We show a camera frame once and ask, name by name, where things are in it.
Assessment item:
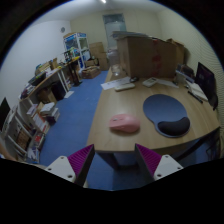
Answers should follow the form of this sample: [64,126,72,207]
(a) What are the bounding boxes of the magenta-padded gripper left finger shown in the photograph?
[44,143,96,188]

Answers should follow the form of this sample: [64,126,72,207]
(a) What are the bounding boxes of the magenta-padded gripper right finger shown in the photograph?
[134,143,185,186]

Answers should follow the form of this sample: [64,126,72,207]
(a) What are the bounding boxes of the pink computer mouse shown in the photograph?
[108,113,141,134]

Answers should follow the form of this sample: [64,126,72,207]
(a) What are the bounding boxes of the blue mouse pad, black rest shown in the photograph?
[142,93,192,139]

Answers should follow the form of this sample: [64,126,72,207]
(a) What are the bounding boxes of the white bookshelf unit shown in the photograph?
[0,98,61,162]

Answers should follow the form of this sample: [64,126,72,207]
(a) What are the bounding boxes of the black marker pen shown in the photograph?
[187,90,204,104]

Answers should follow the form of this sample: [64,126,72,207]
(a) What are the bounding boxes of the white notebook stack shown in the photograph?
[184,81,209,102]

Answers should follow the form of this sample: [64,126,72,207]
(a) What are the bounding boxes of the white calculator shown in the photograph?
[142,77,158,88]

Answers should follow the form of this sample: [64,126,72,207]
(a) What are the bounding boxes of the white slim keyboard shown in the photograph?
[114,82,136,92]

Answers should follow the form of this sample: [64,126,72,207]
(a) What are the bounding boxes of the black computer monitor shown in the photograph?
[194,61,219,109]

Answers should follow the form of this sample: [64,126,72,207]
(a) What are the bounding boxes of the large brown cardboard box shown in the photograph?
[112,30,178,80]

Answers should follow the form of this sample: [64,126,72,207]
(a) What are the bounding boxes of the clear glass jar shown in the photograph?
[108,48,123,76]

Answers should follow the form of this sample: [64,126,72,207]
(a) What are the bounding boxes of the small brown cardboard box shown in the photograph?
[166,37,186,66]

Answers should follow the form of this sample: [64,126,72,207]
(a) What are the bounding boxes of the stacked cardboard boxes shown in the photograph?
[81,41,111,80]

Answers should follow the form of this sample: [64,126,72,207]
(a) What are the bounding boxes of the grey door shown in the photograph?
[102,13,128,51]

